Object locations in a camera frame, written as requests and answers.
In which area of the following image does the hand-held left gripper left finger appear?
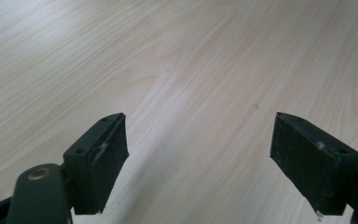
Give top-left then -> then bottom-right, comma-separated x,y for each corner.
62,112 -> 131,217

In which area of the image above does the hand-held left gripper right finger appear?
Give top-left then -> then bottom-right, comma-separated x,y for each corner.
269,111 -> 358,217

